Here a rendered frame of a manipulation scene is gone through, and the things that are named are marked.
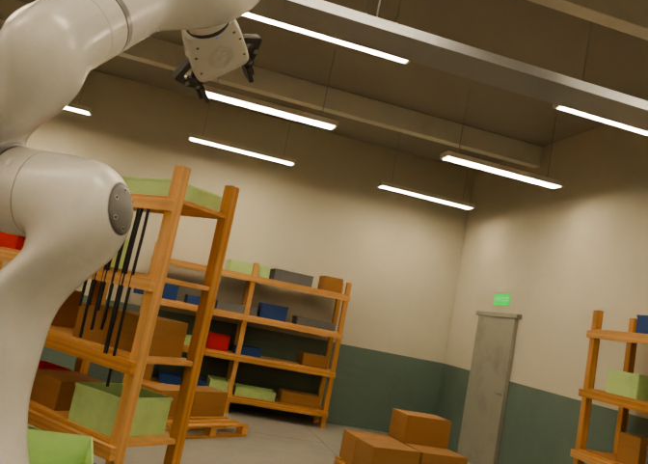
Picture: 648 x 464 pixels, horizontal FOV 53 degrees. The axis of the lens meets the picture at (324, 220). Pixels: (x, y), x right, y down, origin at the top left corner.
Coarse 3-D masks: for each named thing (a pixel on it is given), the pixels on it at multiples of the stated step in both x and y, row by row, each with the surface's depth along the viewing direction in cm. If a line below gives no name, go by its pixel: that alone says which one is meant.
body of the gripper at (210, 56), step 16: (224, 32) 108; (240, 32) 110; (192, 48) 108; (208, 48) 109; (224, 48) 110; (240, 48) 112; (192, 64) 111; (208, 64) 111; (224, 64) 113; (240, 64) 115; (208, 80) 114
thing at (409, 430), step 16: (400, 416) 730; (416, 416) 719; (432, 416) 748; (352, 432) 713; (368, 432) 735; (400, 432) 722; (416, 432) 718; (432, 432) 724; (448, 432) 731; (352, 448) 695; (368, 448) 663; (384, 448) 658; (400, 448) 676; (416, 448) 694; (432, 448) 715
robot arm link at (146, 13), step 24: (120, 0) 77; (144, 0) 81; (168, 0) 85; (192, 0) 88; (216, 0) 89; (240, 0) 92; (144, 24) 81; (168, 24) 88; (192, 24) 90; (216, 24) 92
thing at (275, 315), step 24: (192, 264) 943; (240, 264) 969; (168, 288) 939; (288, 288) 974; (312, 288) 988; (336, 288) 1004; (216, 312) 945; (240, 312) 961; (264, 312) 974; (336, 312) 1037; (216, 336) 950; (240, 336) 954; (336, 336) 985; (240, 360) 947; (264, 360) 960; (312, 360) 985; (336, 360) 986; (216, 384) 945; (240, 384) 993; (288, 408) 957; (312, 408) 971
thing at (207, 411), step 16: (144, 384) 762; (160, 384) 788; (176, 400) 765; (208, 400) 806; (224, 400) 827; (192, 416) 787; (208, 416) 808; (224, 416) 830; (208, 432) 755; (240, 432) 798
